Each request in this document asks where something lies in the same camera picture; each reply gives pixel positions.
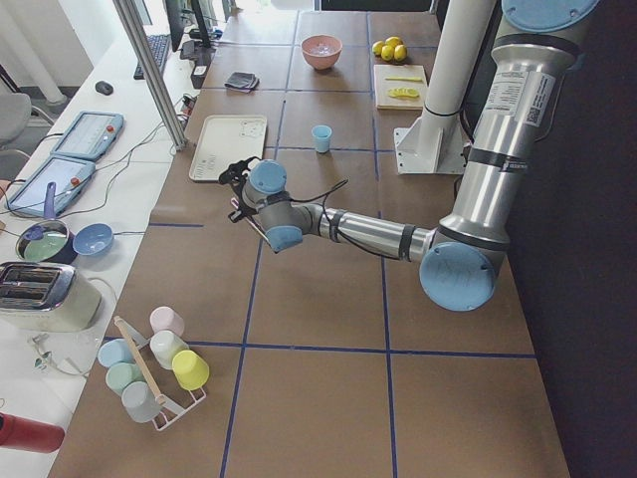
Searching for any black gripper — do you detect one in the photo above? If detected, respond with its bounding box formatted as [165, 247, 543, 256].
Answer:
[228, 182, 259, 223]

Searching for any steel black muddler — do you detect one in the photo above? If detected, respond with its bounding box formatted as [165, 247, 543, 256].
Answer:
[230, 197, 270, 245]

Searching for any clear ice cubes pile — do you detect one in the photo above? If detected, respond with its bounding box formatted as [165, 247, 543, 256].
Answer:
[308, 43, 334, 57]

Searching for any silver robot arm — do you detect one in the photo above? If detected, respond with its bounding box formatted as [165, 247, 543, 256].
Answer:
[219, 1, 595, 312]

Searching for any light blue cup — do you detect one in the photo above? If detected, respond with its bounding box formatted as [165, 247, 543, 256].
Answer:
[312, 124, 332, 153]

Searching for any pink cup on rack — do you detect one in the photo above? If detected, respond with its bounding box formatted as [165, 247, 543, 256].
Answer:
[149, 306, 185, 337]

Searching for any white cup on rack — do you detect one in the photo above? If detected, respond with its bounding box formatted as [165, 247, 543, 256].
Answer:
[149, 330, 189, 370]

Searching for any white cup rack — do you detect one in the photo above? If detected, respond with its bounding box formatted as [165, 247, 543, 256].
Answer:
[112, 316, 207, 431]

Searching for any blue cup on rack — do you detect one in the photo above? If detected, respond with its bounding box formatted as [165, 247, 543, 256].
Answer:
[97, 338, 134, 368]

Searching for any green cup on rack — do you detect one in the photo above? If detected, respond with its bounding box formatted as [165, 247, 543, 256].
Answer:
[106, 362, 144, 396]

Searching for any grey cup on rack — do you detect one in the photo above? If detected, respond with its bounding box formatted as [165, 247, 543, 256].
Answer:
[121, 381, 161, 423]

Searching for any cream bear tray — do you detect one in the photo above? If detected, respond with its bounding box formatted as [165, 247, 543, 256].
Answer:
[189, 115, 267, 182]

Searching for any folded grey cloth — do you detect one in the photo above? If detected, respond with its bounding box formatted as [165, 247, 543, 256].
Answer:
[224, 72, 260, 93]

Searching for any blue bowl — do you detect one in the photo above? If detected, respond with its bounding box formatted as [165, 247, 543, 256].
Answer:
[73, 223, 113, 256]

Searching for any upper teach pendant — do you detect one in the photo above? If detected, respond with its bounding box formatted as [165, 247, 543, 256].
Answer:
[52, 111, 124, 161]

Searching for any teach pendant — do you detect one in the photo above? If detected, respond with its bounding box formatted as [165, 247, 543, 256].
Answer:
[8, 155, 96, 218]
[52, 111, 124, 161]

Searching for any lower teach pendant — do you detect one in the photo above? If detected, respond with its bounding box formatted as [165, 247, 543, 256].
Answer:
[8, 155, 96, 218]

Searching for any black computer mouse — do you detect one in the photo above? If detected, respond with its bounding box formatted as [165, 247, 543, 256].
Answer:
[95, 81, 113, 96]

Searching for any blue saucepan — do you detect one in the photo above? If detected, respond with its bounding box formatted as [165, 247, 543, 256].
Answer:
[16, 182, 78, 264]

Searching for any pink bowl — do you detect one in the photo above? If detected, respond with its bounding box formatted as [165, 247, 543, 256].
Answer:
[301, 35, 342, 71]

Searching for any black keyboard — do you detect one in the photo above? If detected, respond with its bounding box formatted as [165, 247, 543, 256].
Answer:
[146, 34, 171, 74]

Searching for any lemon slices row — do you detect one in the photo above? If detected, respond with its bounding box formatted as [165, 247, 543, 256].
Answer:
[387, 87, 420, 100]

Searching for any cream toaster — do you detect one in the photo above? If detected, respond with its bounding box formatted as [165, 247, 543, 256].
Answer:
[1, 262, 102, 333]

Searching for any wooden cutting board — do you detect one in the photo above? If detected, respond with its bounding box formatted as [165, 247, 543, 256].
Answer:
[373, 65, 428, 111]

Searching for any yellow plastic knife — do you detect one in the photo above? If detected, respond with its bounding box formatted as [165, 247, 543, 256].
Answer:
[384, 76, 424, 83]

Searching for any yellow lemon near left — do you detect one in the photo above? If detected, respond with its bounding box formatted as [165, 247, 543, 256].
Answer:
[371, 41, 384, 56]

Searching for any yellow lemon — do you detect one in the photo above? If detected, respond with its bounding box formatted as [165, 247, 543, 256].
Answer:
[385, 36, 403, 48]
[371, 41, 384, 56]
[380, 45, 394, 62]
[393, 45, 408, 62]

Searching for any yellow lemon near right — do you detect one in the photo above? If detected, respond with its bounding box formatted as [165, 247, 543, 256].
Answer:
[380, 45, 394, 62]

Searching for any yellow lemon far right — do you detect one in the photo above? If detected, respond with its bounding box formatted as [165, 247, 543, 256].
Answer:
[393, 45, 408, 62]

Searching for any yellow lemon far left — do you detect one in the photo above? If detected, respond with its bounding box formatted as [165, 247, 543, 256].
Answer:
[385, 36, 403, 48]

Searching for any red bottle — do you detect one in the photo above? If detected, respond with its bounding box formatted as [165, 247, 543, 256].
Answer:
[1, 413, 66, 453]

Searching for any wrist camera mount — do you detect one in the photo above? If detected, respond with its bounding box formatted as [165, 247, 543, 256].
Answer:
[218, 156, 261, 185]

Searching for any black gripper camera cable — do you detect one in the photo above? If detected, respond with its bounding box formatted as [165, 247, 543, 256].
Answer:
[288, 178, 399, 260]

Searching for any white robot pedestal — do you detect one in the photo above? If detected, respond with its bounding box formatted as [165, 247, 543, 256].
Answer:
[394, 0, 496, 174]

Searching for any aluminium frame post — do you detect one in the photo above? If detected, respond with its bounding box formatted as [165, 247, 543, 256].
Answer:
[112, 0, 187, 151]

